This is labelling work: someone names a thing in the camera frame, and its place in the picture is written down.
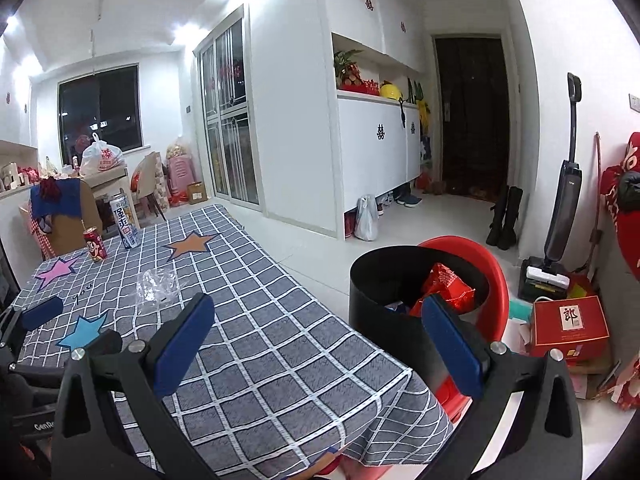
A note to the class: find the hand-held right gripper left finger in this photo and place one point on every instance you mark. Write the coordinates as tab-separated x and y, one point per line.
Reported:
185	345

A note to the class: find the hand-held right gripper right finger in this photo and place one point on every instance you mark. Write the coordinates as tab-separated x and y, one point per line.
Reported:
452	345

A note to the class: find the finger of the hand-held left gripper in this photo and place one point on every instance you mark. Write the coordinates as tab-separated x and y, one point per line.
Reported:
42	312
107	340

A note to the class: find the black trash bin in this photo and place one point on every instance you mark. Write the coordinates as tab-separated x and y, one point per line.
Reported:
380	330

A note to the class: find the red plastic stool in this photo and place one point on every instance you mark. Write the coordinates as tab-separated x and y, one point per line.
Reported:
495	310

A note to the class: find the clear plastic bag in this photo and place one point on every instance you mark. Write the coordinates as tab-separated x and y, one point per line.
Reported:
157	287

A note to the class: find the red checked cloth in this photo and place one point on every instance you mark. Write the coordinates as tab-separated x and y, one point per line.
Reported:
40	242

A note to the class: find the brown backed chair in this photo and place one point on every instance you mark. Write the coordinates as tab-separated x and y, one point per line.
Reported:
67	232

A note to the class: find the red cartoon can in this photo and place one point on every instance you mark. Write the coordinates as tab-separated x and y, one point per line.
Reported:
95	245

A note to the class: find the grey checked star tablecloth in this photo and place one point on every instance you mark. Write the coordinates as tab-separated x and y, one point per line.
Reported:
280	340

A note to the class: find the red box with white label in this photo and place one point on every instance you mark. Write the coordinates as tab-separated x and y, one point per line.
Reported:
550	330

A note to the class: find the white counter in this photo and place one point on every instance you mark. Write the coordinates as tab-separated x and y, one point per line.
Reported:
15	205

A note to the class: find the blue cloth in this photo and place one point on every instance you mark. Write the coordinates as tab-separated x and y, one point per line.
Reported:
67	200

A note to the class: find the tall white blue can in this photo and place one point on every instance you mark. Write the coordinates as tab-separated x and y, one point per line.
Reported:
125	222

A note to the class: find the black boot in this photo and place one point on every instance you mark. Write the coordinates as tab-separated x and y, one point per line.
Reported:
497	215
514	220

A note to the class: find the blue shoe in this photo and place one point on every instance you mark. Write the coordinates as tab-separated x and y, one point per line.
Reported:
410	201

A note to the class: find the beige dining table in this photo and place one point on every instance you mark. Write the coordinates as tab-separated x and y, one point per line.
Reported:
107	177

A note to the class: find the small cardboard box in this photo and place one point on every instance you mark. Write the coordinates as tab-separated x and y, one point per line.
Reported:
198	192

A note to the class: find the black upright vacuum cleaner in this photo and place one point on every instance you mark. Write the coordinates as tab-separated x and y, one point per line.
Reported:
557	230

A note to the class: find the pink plastic stools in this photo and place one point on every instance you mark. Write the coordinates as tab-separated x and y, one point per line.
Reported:
182	180

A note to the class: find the beige chair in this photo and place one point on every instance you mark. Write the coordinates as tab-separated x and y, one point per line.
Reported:
150	180

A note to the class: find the white red printed plastic bag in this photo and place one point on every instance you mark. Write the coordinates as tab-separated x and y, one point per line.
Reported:
102	157

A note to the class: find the red patterned paper bag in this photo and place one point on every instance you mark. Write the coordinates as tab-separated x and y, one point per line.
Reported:
627	385

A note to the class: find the red patterned bundle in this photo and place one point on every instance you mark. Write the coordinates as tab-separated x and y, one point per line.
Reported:
622	230

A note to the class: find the dark window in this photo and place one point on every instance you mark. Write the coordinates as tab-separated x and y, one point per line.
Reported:
100	110

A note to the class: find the dark entrance door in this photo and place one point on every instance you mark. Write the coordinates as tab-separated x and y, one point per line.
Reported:
470	120

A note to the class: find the sliding glass door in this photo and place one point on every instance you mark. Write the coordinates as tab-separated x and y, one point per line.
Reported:
227	120

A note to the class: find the yellow plush toy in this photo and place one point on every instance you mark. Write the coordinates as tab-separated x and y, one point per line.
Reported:
426	115

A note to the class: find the yellow helmet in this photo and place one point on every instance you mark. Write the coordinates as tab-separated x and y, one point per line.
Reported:
391	91

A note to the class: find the potted plant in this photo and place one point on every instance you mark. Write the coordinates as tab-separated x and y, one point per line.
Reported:
347	62

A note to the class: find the white wall cabinet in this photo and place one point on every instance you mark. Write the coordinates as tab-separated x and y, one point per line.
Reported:
370	160

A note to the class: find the wall switch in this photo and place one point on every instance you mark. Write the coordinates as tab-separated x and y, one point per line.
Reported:
635	102

